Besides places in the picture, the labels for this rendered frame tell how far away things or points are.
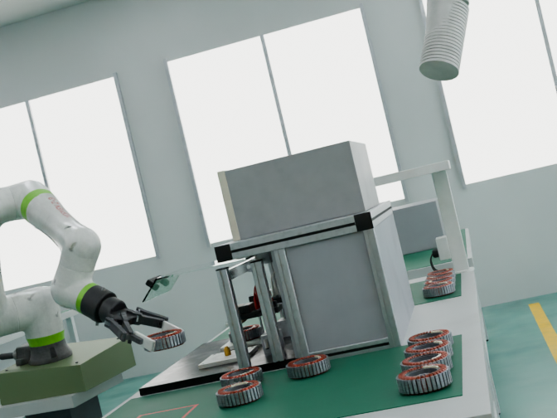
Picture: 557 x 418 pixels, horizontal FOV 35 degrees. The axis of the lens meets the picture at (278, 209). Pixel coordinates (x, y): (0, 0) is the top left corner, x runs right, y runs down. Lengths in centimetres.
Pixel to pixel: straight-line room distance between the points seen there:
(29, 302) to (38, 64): 529
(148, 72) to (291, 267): 550
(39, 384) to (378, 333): 120
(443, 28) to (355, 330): 164
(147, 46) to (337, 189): 546
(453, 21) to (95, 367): 194
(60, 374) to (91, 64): 525
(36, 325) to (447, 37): 192
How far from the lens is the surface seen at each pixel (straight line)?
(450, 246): 365
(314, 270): 238
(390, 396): 187
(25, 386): 307
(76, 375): 295
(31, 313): 305
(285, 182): 248
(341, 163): 245
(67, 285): 252
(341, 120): 733
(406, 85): 730
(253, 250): 240
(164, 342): 232
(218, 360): 264
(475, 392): 177
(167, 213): 769
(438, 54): 361
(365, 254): 236
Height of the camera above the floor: 119
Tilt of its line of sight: level
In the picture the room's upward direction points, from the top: 13 degrees counter-clockwise
